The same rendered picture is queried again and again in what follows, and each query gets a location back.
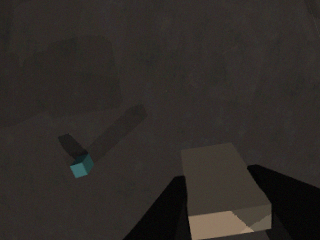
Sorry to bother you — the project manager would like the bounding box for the beige domino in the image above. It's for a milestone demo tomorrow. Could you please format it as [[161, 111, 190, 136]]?
[[180, 143, 272, 240]]

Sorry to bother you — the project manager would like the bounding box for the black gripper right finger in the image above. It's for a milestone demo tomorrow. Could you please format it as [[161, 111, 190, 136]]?
[[247, 164, 320, 240]]

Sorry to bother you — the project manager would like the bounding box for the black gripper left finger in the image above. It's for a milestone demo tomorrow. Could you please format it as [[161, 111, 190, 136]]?
[[123, 176, 192, 240]]

